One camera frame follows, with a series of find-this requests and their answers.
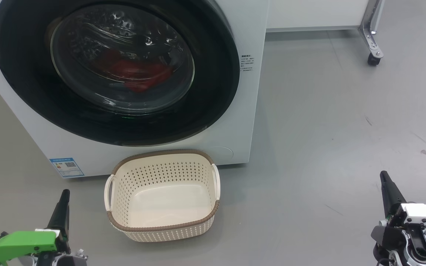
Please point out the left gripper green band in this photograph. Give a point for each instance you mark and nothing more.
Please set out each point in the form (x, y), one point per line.
(17, 245)

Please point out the red and white garment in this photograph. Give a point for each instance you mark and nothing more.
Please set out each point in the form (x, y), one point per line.
(135, 72)

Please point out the black round glass washer door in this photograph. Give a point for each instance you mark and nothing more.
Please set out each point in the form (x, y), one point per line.
(205, 92)

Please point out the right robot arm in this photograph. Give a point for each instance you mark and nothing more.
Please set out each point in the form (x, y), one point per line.
(386, 236)

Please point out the white front-load washing machine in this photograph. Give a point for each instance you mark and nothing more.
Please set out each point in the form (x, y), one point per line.
(20, 125)

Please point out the cream basket with brown rim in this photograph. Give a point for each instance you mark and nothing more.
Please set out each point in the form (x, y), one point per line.
(168, 201)

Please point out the blue energy label sticker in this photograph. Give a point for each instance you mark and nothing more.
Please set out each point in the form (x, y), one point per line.
(67, 167)

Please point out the metal leg with black caster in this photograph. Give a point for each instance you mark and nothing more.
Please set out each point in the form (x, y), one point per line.
(372, 33)

